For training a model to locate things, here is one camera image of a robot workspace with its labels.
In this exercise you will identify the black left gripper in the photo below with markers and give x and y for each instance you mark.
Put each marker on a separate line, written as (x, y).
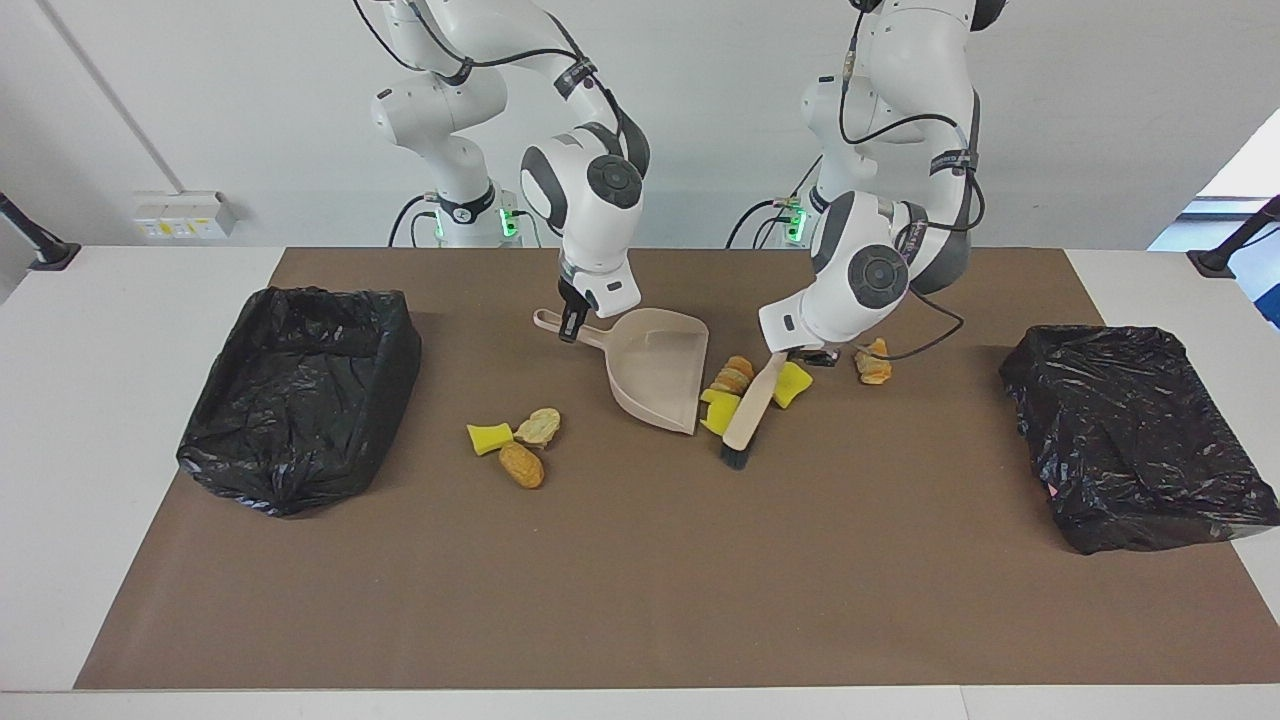
(815, 354)

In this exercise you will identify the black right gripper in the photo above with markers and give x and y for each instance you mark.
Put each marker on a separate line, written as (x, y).
(573, 300)

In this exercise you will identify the yellow sponge wedge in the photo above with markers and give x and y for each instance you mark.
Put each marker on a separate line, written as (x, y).
(795, 385)

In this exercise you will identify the orange striped croissant piece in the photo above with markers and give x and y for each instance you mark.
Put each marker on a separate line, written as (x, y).
(873, 368)

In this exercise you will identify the beige hand brush black bristles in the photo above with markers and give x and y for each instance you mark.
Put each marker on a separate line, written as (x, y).
(750, 405)

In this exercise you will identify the striped bread slice beige side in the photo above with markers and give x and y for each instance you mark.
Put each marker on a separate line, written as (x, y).
(735, 375)

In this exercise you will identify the beige plastic dustpan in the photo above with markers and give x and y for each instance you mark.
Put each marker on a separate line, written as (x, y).
(655, 380)

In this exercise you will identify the pale beige bread chunk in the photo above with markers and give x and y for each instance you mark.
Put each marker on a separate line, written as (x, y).
(540, 425)

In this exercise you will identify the notched yellow sponge piece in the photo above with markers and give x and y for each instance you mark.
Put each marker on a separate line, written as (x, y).
(722, 415)

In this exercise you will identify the small yellow sponge piece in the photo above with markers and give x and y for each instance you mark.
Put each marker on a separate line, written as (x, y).
(490, 438)

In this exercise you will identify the brown oval bread roll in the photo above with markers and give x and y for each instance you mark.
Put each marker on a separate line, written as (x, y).
(522, 465)

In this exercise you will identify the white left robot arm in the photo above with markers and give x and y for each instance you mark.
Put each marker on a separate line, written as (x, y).
(860, 290)

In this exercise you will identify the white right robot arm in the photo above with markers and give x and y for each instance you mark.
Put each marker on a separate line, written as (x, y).
(590, 210)

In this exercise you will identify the black bag lined bin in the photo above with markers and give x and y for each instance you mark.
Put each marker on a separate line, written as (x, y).
(300, 400)
(1130, 440)

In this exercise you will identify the brown table mat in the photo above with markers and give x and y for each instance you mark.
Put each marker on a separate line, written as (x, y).
(600, 620)

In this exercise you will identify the black clamp stand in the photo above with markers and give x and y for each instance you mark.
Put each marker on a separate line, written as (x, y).
(1215, 263)
(50, 255)

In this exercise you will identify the blue background object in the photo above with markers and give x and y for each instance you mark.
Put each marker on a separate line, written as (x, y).
(1272, 300)

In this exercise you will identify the white wall socket strip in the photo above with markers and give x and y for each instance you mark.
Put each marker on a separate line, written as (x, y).
(180, 220)

